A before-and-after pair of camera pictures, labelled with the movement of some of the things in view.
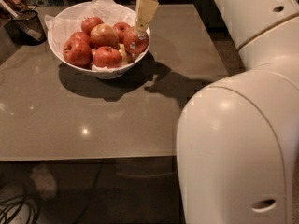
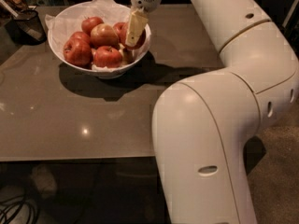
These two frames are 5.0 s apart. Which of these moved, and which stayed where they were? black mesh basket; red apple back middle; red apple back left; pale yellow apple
Moved: pale yellow apple
Stayed: red apple back middle; black mesh basket; red apple back left
